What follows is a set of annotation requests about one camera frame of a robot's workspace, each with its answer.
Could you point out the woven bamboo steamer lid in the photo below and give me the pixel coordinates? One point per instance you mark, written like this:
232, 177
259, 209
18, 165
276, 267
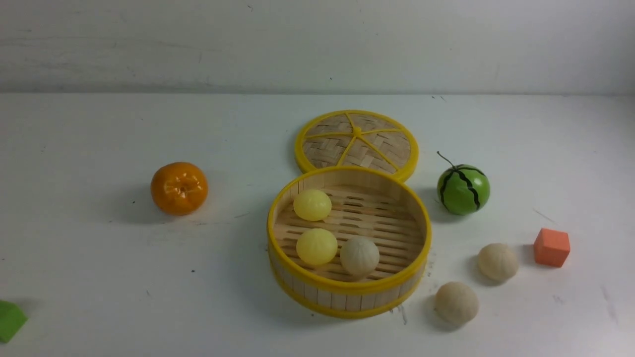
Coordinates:
357, 138

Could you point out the orange toy tangerine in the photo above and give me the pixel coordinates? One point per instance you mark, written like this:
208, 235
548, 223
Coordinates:
179, 188

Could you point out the white bun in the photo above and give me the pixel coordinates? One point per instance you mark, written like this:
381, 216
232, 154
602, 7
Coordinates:
456, 303
359, 257
498, 262

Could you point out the orange foam cube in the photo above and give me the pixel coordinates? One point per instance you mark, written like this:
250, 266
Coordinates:
551, 247

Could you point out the bamboo steamer tray yellow rim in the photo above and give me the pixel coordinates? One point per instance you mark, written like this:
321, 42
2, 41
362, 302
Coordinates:
365, 203

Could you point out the green toy watermelon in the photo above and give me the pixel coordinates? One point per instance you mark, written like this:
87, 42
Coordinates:
463, 189

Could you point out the green foam block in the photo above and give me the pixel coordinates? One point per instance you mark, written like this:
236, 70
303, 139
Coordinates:
12, 318

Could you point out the yellow bun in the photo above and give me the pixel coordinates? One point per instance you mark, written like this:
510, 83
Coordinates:
312, 205
317, 247

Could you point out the white bun bottom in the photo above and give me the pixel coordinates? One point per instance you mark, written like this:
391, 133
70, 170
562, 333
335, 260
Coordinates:
359, 257

